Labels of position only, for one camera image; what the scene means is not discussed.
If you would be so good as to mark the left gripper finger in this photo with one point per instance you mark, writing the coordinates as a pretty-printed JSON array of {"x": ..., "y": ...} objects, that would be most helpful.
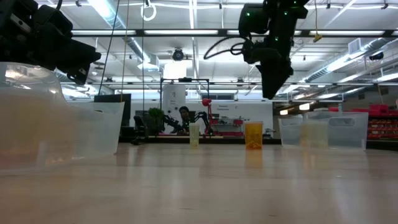
[{"x": 77, "y": 59}]

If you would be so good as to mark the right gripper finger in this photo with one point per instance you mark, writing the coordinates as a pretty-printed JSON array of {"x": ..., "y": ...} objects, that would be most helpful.
[{"x": 273, "y": 81}]

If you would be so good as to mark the large orange pill bottle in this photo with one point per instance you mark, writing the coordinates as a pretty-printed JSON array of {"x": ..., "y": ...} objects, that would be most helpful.
[{"x": 253, "y": 137}]

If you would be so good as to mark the small pill bottle white cap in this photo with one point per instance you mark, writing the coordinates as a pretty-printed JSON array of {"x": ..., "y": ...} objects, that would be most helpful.
[{"x": 194, "y": 138}]

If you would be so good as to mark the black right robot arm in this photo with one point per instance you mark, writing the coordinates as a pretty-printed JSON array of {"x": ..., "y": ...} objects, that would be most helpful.
[{"x": 276, "y": 18}]

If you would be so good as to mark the small black robot arm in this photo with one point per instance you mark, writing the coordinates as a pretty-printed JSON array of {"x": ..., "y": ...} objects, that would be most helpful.
[
  {"x": 202, "y": 119},
  {"x": 171, "y": 123}
]

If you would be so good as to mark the red robot arm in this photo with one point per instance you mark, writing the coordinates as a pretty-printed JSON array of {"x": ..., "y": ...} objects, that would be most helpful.
[{"x": 206, "y": 102}]

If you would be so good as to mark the clear plastic bin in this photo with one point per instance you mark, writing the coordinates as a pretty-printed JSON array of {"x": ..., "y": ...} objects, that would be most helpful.
[
  {"x": 348, "y": 137},
  {"x": 77, "y": 133}
]

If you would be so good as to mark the red storage bin shelf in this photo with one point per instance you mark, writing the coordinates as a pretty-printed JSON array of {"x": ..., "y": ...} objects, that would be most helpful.
[{"x": 382, "y": 123}]

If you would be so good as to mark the yellow hanging connector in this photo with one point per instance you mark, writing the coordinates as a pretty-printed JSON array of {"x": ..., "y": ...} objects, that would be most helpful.
[{"x": 317, "y": 38}]

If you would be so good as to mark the black monitor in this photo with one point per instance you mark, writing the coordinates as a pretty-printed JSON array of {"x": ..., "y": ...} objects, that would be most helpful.
[{"x": 112, "y": 98}]

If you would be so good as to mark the red and white machine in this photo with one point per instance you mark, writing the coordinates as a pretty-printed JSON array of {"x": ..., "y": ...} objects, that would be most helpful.
[{"x": 228, "y": 126}]

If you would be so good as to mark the white air vent box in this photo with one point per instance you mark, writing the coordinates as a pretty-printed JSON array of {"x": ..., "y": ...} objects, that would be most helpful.
[{"x": 354, "y": 46}]

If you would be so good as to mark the LED light bar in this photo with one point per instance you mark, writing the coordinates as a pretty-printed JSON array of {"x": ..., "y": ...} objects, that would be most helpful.
[{"x": 180, "y": 32}]

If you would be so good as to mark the person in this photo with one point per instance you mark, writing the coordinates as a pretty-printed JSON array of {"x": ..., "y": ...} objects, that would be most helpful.
[{"x": 184, "y": 113}]

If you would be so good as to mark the green potted plant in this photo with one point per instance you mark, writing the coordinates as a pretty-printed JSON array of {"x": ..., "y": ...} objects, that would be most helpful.
[{"x": 155, "y": 116}]

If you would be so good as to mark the white panel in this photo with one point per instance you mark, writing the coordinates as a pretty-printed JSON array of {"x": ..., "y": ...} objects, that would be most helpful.
[{"x": 174, "y": 96}]

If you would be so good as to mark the small black ceiling device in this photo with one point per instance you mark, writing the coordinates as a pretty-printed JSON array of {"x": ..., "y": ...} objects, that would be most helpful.
[{"x": 376, "y": 56}]

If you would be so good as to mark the silver ventilation duct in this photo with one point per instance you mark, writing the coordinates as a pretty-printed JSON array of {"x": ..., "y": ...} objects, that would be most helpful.
[{"x": 133, "y": 46}]

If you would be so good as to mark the black aluminium table frame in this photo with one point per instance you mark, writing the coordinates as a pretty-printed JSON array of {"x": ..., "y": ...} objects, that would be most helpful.
[{"x": 224, "y": 140}]

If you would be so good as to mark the black station frame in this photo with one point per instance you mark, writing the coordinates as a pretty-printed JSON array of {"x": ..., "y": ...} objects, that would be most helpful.
[{"x": 185, "y": 80}]

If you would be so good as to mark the round black camera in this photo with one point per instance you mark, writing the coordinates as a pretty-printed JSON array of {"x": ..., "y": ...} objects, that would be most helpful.
[{"x": 178, "y": 54}]

